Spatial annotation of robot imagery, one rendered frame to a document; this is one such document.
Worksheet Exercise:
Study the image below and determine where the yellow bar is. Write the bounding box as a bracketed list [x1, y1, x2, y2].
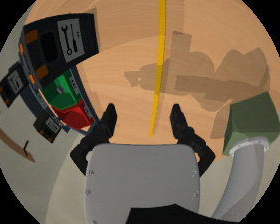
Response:
[149, 0, 166, 137]

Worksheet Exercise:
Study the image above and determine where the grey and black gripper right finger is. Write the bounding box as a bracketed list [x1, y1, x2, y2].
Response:
[170, 104, 216, 177]

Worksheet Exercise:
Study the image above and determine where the grey metal shelf rack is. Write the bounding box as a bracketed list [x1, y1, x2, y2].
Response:
[8, 52, 100, 136]

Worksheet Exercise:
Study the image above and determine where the red bin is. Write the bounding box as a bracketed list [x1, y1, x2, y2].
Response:
[51, 99, 94, 130]

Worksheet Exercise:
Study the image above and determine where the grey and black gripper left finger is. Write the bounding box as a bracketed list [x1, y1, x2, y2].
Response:
[70, 103, 117, 176]

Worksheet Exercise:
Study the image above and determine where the green open bin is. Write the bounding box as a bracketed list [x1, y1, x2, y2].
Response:
[40, 70, 82, 110]

